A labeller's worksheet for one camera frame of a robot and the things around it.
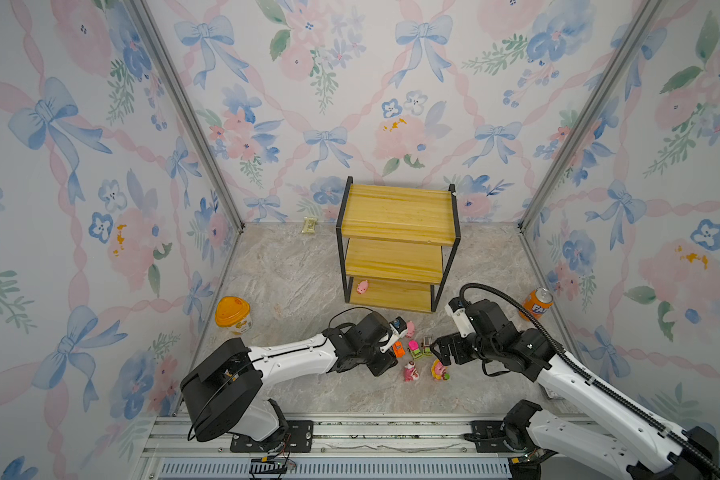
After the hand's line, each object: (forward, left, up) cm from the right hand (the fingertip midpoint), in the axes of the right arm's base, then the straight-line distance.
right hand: (444, 341), depth 78 cm
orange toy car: (+2, +11, -11) cm, 15 cm away
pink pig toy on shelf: (+22, +22, -8) cm, 32 cm away
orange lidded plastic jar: (+8, +58, 0) cm, 59 cm away
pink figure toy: (-6, +8, -7) cm, 13 cm away
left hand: (-1, +13, -6) cm, 15 cm away
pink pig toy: (+8, +7, -10) cm, 15 cm away
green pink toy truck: (+2, +7, -10) cm, 12 cm away
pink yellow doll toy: (-5, +1, -8) cm, 9 cm away
